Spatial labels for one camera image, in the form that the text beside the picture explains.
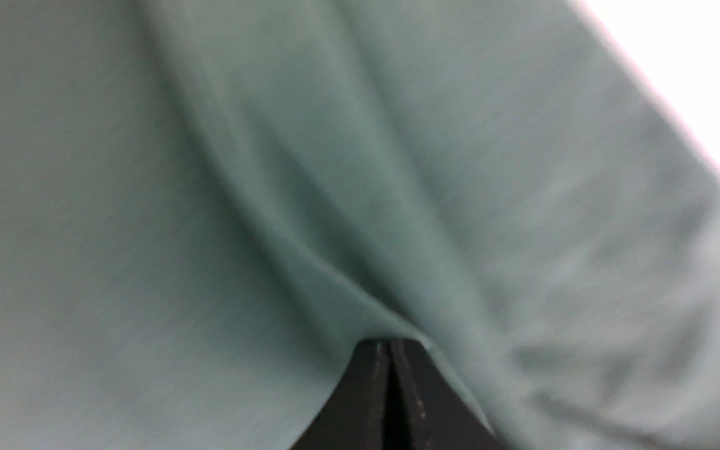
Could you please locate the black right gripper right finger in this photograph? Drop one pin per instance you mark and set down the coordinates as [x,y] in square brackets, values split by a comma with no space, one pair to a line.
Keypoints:
[437,417]

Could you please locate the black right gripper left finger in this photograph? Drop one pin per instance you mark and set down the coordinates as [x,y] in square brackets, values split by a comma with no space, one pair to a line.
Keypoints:
[353,417]

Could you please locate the green long sleeve shirt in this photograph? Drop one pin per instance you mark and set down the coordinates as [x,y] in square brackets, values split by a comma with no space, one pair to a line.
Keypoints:
[206,205]

